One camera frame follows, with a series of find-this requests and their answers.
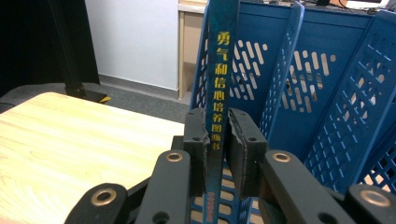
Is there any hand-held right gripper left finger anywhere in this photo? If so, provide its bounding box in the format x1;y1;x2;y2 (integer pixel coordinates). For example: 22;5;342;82
182;106;210;197

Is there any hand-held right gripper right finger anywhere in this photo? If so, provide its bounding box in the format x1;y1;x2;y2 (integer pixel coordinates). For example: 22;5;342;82
227;107;269;200

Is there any thin blue book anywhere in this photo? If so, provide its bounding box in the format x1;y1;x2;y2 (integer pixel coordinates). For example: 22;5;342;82
201;0;241;224

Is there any blue perforated file rack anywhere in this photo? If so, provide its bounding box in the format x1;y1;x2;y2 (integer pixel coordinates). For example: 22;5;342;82
189;0;396;224

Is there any white panel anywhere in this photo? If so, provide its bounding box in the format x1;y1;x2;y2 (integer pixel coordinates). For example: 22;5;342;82
84;0;180;91

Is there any black stand striped base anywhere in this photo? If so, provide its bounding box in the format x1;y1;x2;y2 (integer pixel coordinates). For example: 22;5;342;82
46;0;112;105

